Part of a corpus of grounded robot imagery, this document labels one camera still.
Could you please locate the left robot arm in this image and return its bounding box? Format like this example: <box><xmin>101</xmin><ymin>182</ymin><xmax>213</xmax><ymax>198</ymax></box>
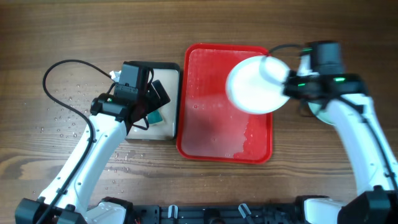
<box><xmin>15</xmin><ymin>61</ymin><xmax>170</xmax><ymax>223</ymax></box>

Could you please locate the white plate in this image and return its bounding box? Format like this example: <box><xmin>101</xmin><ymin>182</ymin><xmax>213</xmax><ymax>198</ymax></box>
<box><xmin>226</xmin><ymin>56</ymin><xmax>290</xmax><ymax>114</ymax></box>

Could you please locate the light blue plate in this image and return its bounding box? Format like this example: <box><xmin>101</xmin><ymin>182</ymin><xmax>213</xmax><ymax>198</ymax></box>
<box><xmin>308</xmin><ymin>102</ymin><xmax>334</xmax><ymax>126</ymax></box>

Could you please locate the green yellow sponge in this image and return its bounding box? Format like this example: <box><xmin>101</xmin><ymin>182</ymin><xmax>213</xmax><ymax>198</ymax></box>
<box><xmin>147</xmin><ymin>110</ymin><xmax>164</xmax><ymax>126</ymax></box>

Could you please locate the red plastic tray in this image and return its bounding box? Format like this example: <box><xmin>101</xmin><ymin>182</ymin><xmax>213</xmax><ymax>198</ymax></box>
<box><xmin>177</xmin><ymin>44</ymin><xmax>273</xmax><ymax>164</ymax></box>

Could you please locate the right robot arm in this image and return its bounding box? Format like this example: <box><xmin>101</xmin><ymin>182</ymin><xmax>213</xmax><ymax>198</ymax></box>
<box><xmin>284</xmin><ymin>40</ymin><xmax>397</xmax><ymax>223</ymax></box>

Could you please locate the black water tray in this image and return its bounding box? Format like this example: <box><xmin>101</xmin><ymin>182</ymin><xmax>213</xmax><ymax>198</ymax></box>
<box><xmin>126</xmin><ymin>62</ymin><xmax>182</xmax><ymax>141</ymax></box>

